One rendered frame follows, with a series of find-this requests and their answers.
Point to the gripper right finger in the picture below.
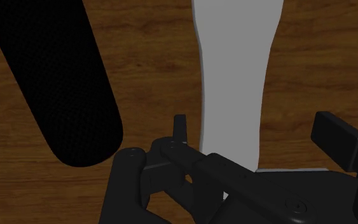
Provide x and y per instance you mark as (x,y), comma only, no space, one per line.
(340,139)

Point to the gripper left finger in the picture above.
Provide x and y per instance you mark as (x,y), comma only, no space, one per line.
(228,176)

